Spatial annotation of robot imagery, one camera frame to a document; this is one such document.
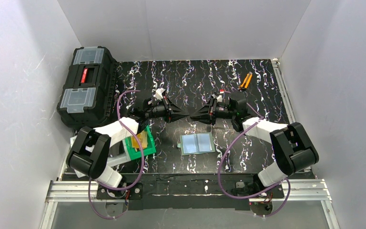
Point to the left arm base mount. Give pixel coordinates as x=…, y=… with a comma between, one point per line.
x=117, y=202

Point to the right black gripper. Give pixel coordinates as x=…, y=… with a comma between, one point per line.
x=210, y=111

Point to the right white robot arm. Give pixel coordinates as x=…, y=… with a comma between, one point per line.
x=292, y=146

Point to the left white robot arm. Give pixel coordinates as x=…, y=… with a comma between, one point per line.
x=89, y=152

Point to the black toolbox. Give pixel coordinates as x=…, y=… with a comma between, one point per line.
x=88, y=95

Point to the gold credit cards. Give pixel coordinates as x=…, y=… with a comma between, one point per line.
x=139, y=140

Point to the aluminium frame rail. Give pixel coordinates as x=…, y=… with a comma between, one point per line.
x=182, y=191

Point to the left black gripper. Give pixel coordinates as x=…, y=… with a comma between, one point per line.
x=169, y=110

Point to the white bin with black cards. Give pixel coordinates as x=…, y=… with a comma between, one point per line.
x=118, y=155

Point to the green plastic bin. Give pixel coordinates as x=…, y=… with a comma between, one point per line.
x=131, y=146

